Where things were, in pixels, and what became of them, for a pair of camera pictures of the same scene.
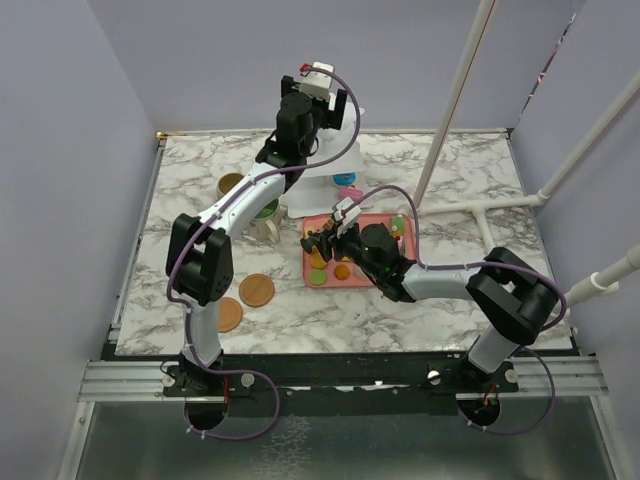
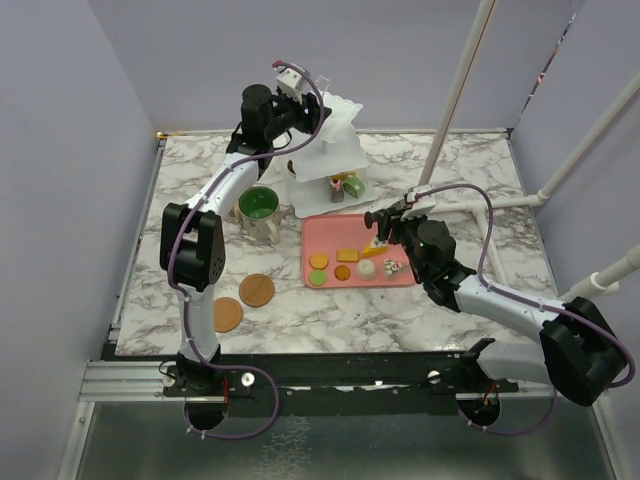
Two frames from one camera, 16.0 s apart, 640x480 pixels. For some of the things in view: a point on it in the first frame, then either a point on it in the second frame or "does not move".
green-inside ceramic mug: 264,225 does not move
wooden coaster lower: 230,314 does not move
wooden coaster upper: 257,290 does not move
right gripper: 328,239 to 390,219
